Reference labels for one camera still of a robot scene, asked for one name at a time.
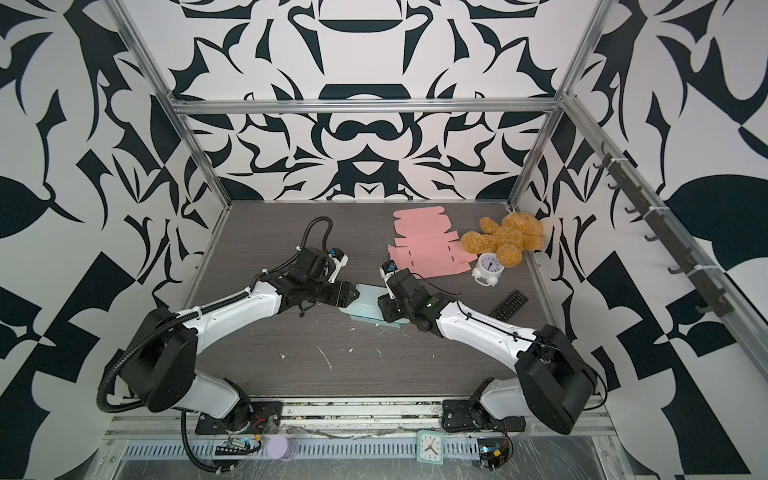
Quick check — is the light blue paper box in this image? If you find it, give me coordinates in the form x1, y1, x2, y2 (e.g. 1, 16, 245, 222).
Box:
340, 283, 409, 328

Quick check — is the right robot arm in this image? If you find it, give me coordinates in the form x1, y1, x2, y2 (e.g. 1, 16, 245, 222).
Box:
379, 261, 598, 435

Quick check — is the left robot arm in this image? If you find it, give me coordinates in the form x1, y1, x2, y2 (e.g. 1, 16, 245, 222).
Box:
96, 247, 359, 430

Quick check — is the pink flat paper box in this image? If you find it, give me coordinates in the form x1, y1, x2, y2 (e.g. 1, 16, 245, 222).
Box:
388, 206, 477, 278

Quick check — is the white alarm clock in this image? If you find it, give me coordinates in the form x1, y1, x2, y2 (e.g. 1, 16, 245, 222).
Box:
472, 253, 505, 287

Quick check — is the black remote control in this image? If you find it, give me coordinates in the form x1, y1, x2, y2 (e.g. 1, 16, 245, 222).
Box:
489, 290, 529, 323

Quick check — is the brown teddy bear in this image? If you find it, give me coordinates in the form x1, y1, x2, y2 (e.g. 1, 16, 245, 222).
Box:
461, 212, 544, 268

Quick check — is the green square clock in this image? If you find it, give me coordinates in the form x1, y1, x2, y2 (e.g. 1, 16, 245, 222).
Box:
416, 430, 444, 465

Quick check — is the purple round lid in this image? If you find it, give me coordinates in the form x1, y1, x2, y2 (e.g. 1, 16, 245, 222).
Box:
266, 435, 298, 461

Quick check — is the right circuit board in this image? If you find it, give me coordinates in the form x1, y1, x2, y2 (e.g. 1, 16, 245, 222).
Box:
478, 436, 514, 471

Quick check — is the circuit board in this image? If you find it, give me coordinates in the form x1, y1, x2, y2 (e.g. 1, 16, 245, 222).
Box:
478, 436, 514, 471
214, 436, 262, 457

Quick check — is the left circuit board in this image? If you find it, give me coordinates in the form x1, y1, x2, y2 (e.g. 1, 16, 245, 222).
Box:
214, 436, 262, 457

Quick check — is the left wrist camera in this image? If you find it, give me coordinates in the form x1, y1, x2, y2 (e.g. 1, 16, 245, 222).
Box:
327, 248, 348, 283

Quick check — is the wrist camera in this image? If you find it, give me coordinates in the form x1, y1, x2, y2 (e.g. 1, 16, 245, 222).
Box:
327, 248, 348, 283
379, 260, 398, 300

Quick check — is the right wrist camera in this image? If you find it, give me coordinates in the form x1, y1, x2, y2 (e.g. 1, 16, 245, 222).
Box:
379, 260, 398, 300

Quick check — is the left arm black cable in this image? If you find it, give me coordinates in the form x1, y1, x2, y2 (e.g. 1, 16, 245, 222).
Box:
297, 215, 335, 256

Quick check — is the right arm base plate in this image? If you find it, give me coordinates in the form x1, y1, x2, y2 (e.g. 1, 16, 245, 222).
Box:
440, 399, 527, 433

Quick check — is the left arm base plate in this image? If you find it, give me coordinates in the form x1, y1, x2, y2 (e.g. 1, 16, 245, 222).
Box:
195, 401, 283, 435

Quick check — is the wall hook rail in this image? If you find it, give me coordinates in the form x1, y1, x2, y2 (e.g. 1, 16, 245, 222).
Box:
596, 145, 742, 318

